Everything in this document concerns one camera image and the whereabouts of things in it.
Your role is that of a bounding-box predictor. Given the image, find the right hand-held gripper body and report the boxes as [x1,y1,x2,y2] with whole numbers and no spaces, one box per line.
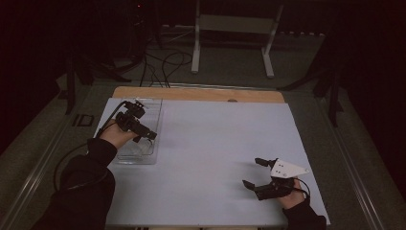
[254,158,310,202]

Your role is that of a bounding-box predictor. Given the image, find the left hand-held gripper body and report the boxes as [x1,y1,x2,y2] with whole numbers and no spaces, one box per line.
[114,99,147,134]

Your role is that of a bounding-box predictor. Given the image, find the clear plastic tray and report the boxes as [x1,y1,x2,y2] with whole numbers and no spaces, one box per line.
[112,97,164,166]

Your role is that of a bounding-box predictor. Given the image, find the white feather shuttlecock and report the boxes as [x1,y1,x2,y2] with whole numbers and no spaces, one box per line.
[128,140,154,157]

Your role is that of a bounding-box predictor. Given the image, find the person's left hand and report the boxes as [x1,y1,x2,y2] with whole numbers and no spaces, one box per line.
[99,119,140,150]

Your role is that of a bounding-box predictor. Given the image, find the person's right hand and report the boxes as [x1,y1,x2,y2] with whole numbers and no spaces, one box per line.
[277,177,308,211]

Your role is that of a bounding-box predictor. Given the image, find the white table mat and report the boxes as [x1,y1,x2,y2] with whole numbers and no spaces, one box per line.
[94,97,331,227]

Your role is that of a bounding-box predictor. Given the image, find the black tripod stand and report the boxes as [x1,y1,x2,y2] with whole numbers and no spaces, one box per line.
[277,47,348,128]
[56,44,132,116]

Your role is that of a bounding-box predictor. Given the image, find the white metal stand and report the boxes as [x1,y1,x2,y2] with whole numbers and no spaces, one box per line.
[191,0,285,80]

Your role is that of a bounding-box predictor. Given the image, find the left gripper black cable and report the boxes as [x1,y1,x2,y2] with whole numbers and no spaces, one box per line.
[53,100,129,193]

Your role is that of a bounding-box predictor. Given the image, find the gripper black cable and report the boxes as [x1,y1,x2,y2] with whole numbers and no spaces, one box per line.
[294,176,312,201]
[53,100,129,193]

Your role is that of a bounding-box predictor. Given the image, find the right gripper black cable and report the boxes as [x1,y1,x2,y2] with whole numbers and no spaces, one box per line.
[294,176,312,201]

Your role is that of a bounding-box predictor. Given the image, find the black square floor bracket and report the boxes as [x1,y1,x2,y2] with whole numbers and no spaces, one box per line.
[72,113,96,127]

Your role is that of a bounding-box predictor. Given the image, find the black floor cables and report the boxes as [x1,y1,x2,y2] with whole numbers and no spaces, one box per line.
[139,50,193,89]

